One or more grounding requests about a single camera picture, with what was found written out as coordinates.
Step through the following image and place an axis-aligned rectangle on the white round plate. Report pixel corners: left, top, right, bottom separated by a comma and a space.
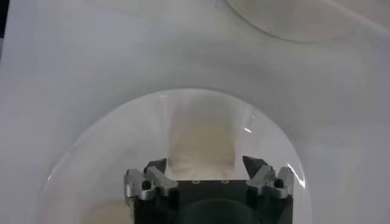
35, 88, 313, 224

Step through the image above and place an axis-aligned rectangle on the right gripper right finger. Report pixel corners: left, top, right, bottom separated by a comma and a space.
242, 155, 295, 200

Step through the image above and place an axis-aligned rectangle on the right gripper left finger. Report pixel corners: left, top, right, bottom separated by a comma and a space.
123, 158, 179, 214

